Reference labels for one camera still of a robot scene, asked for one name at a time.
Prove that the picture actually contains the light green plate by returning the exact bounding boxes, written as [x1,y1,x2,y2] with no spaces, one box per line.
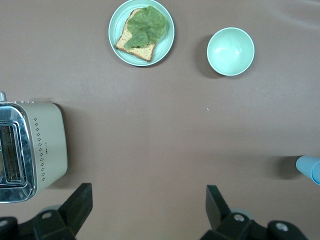
[108,0,175,68]

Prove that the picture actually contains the light green bowl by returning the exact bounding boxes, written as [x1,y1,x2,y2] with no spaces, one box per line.
[206,27,255,77]

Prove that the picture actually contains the blue plastic cup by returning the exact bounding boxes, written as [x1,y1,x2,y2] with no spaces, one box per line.
[295,155,320,186]

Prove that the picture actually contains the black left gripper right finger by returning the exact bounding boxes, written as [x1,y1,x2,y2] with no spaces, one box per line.
[199,184,309,240]

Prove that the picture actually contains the green lettuce leaf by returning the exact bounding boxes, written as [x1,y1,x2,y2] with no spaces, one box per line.
[124,5,168,50]

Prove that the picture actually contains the brown bread slice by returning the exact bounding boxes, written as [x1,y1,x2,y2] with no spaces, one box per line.
[114,8,158,63]

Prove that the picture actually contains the beige and chrome toaster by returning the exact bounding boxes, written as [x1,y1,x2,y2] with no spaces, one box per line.
[0,91,69,204]

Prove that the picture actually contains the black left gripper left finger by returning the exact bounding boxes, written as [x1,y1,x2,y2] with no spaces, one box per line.
[0,182,94,240]

